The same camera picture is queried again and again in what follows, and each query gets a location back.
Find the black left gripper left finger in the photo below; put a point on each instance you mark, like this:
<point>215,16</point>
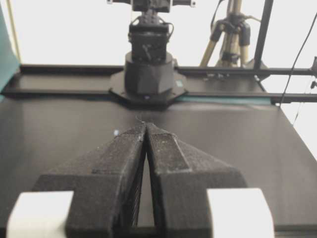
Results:
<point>87,197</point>

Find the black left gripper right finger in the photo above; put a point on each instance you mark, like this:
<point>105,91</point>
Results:
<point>199,196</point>

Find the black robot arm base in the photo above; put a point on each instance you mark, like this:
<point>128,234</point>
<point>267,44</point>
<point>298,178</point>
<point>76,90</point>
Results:
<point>149,76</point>

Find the teal backdrop cloth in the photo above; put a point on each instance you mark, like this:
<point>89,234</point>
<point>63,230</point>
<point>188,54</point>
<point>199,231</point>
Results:
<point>10,57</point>

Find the black aluminium frame rail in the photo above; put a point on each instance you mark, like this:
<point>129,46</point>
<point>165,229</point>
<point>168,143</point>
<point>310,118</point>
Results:
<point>235,85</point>

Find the wooden camera tripod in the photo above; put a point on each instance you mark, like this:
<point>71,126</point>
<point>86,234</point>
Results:
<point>234,51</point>

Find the black vertical frame post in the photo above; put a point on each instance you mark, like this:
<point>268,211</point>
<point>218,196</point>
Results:
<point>268,4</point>

